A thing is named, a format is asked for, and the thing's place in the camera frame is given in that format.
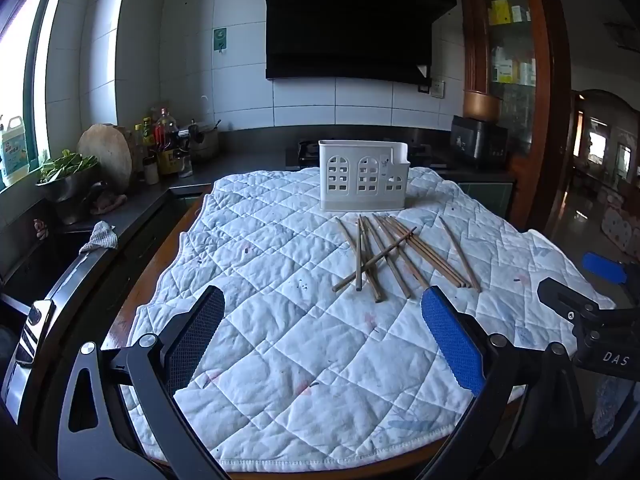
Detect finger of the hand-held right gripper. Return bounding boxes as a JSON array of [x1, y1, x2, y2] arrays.
[[537, 277, 602, 322], [582, 252, 629, 287]]

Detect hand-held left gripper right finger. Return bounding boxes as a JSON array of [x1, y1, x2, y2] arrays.
[[420, 285, 586, 480]]

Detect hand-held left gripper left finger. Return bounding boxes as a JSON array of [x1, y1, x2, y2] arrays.
[[55, 285, 228, 480]]

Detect pile of wooden chopsticks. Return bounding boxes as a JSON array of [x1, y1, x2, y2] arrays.
[[332, 215, 482, 305]]

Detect white plastic utensil holder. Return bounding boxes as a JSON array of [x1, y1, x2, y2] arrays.
[[318, 140, 411, 212]]

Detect white dotted play fence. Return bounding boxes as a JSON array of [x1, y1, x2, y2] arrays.
[[600, 195, 640, 252]]

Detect patterned white cloth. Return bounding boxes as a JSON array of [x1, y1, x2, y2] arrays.
[[592, 372, 626, 438]]

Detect white quilted mat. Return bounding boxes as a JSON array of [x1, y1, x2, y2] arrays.
[[127, 166, 618, 473]]

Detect white rag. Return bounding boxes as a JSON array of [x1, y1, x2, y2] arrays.
[[79, 220, 119, 255]]

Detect pink rag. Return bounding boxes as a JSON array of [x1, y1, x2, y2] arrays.
[[91, 191, 130, 216]]

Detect wooden glass-door cabinet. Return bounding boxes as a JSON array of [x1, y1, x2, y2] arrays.
[[456, 0, 573, 233]]

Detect black countertop appliance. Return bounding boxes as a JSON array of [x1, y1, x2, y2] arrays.
[[450, 115, 508, 170]]

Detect dark kitchen counter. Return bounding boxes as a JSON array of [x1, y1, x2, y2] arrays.
[[50, 125, 516, 241]]

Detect metal pressure cooker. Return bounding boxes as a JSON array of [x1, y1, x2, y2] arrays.
[[189, 119, 221, 163]]

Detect large dark sauce bottle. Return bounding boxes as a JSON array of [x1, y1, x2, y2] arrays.
[[154, 108, 182, 177]]

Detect metal bowl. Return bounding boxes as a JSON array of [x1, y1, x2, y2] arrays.
[[36, 162, 101, 203]]

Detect copper pot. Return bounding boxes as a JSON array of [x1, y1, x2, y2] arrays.
[[462, 90, 503, 122]]

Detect yellow-capped green bottle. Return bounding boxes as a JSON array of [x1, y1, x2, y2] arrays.
[[131, 125, 146, 171], [141, 117, 156, 161]]

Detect round wooden cutting board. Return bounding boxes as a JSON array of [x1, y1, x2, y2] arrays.
[[77, 124, 133, 193]]

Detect black gas stove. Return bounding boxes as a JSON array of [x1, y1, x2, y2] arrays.
[[286, 139, 448, 170]]

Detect leafy green vegetables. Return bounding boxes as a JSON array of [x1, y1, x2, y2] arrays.
[[39, 149, 99, 181]]

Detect white detergent jug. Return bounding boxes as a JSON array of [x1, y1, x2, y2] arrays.
[[0, 115, 28, 187]]

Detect window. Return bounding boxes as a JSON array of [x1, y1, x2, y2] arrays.
[[0, 0, 66, 191]]

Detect black range hood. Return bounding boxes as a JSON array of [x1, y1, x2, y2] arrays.
[[262, 0, 457, 86]]

